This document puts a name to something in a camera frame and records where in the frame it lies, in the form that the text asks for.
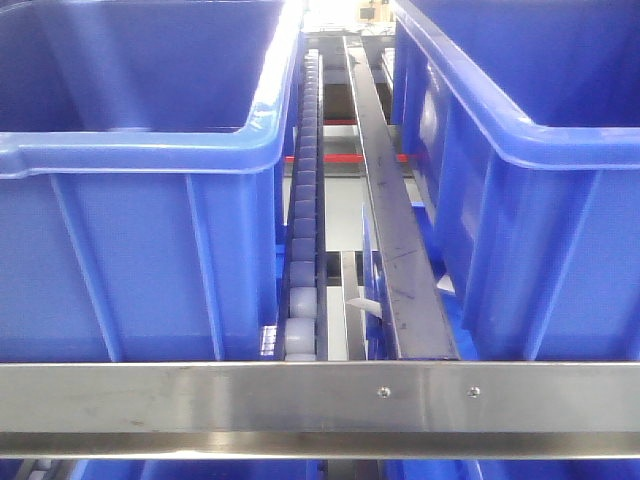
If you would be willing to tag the white roller conveyor track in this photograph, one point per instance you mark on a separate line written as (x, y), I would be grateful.
(302, 333)

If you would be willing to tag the blue neighbour bin left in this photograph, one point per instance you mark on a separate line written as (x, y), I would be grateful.
(141, 160)

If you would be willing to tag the large blue target bin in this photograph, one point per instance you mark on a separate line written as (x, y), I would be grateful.
(521, 120)

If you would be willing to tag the steel divider rail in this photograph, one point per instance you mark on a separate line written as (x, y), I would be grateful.
(412, 311)

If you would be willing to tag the steel shelf front rail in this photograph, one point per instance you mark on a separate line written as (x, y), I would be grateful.
(351, 410)

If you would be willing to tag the blue lower bin below rail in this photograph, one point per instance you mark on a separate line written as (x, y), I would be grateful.
(197, 469)

